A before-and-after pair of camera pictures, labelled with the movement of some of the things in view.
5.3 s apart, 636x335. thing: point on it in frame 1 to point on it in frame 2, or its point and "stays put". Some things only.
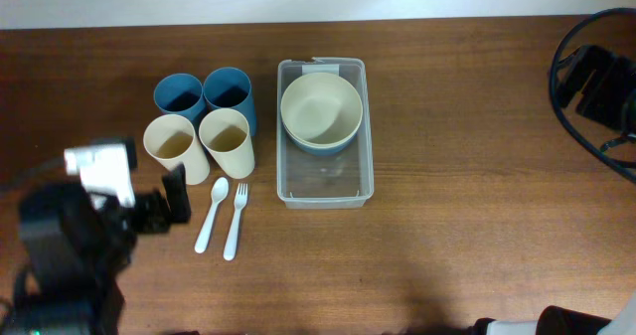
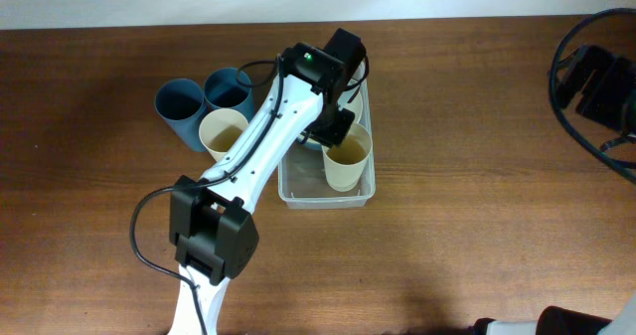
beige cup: (170, 139) to (345, 163)
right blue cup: (230, 87) stays put
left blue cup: (180, 94) stays put
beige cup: (226, 135) stays put
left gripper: (151, 208) to (339, 134)
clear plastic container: (323, 134) stays put
